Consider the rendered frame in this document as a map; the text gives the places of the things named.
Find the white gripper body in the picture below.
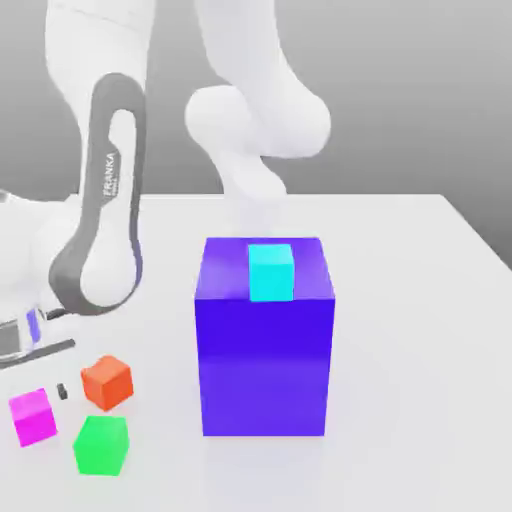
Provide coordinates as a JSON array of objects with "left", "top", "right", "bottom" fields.
[{"left": 0, "top": 336, "right": 78, "bottom": 381}]

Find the small magenta cube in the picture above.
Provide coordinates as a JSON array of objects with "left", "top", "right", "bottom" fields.
[{"left": 8, "top": 387, "right": 59, "bottom": 449}]

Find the small orange cube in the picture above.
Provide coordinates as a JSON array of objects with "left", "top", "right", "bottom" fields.
[{"left": 80, "top": 354, "right": 135, "bottom": 413}]

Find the small green cube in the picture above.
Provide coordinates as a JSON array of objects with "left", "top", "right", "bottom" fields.
[{"left": 72, "top": 414, "right": 131, "bottom": 478}]

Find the small cyan cube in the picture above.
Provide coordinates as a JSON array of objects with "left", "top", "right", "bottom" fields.
[{"left": 247, "top": 243, "right": 296, "bottom": 303}]

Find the large purple box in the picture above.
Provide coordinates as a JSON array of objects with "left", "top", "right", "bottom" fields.
[{"left": 194, "top": 236, "right": 336, "bottom": 438}]

